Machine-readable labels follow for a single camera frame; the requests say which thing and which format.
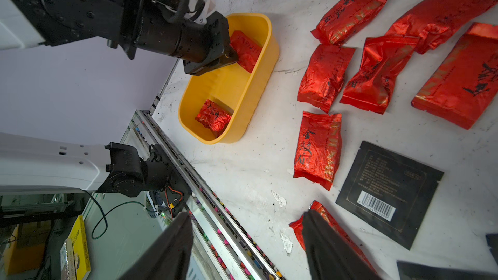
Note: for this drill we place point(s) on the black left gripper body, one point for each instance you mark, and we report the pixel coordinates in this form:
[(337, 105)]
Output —
[(203, 48)]

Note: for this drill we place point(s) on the black tea bag packet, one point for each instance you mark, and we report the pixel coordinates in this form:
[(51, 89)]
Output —
[(409, 270), (390, 192), (492, 242)]

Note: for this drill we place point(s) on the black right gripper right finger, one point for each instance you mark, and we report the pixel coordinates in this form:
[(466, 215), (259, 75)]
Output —
[(328, 256)]

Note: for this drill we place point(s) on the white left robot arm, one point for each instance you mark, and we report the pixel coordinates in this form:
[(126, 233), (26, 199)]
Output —
[(31, 23)]

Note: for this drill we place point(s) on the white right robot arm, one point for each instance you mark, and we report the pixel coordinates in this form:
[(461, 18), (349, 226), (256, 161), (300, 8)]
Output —
[(31, 165)]

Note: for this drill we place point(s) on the eleventh red tea bag packet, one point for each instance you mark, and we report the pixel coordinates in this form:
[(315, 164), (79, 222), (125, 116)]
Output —
[(214, 118)]

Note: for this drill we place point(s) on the yellow plastic storage box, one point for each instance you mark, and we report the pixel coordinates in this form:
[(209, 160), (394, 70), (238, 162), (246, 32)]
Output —
[(232, 87)]

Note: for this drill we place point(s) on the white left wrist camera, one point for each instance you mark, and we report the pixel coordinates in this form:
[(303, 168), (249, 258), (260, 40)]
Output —
[(200, 10)]

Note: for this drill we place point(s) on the yellow box under table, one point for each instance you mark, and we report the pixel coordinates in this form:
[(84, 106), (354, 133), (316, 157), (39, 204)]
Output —
[(74, 254)]

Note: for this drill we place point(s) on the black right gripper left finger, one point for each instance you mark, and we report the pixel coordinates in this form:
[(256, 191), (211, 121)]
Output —
[(168, 257)]

